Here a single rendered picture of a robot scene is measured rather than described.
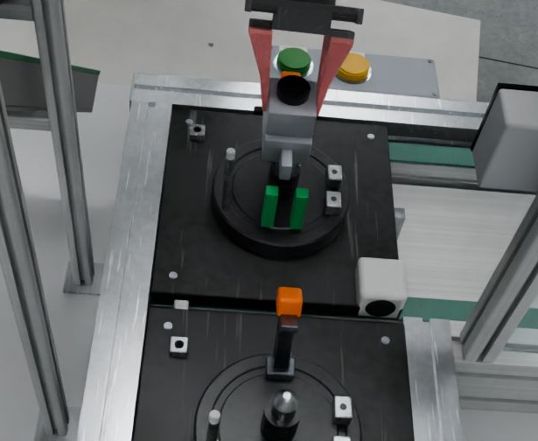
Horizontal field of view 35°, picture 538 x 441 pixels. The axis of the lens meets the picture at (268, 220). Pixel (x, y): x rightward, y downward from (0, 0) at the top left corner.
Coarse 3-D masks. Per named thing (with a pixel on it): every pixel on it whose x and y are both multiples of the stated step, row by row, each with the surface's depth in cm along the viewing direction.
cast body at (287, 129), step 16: (272, 80) 78; (288, 80) 77; (304, 80) 77; (272, 96) 77; (288, 96) 76; (304, 96) 76; (272, 112) 76; (288, 112) 76; (304, 112) 76; (272, 128) 77; (288, 128) 77; (304, 128) 77; (272, 144) 78; (288, 144) 78; (304, 144) 78; (272, 160) 80; (288, 160) 78; (304, 160) 80; (288, 176) 79
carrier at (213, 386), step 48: (144, 336) 77; (192, 336) 77; (240, 336) 78; (336, 336) 79; (384, 336) 79; (144, 384) 74; (192, 384) 75; (240, 384) 73; (288, 384) 73; (336, 384) 74; (384, 384) 76; (144, 432) 72; (192, 432) 72; (240, 432) 70; (288, 432) 68; (336, 432) 71; (384, 432) 74
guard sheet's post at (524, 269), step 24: (528, 216) 66; (528, 240) 66; (504, 264) 71; (528, 264) 67; (504, 288) 70; (528, 288) 70; (480, 312) 76; (504, 312) 73; (480, 336) 76; (504, 336) 76
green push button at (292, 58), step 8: (288, 48) 102; (296, 48) 102; (280, 56) 101; (288, 56) 101; (296, 56) 101; (304, 56) 101; (280, 64) 100; (288, 64) 100; (296, 64) 100; (304, 64) 100; (296, 72) 100; (304, 72) 101
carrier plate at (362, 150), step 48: (192, 144) 91; (240, 144) 92; (336, 144) 93; (384, 144) 94; (192, 192) 87; (384, 192) 90; (192, 240) 84; (336, 240) 86; (384, 240) 86; (192, 288) 80; (240, 288) 81; (336, 288) 82
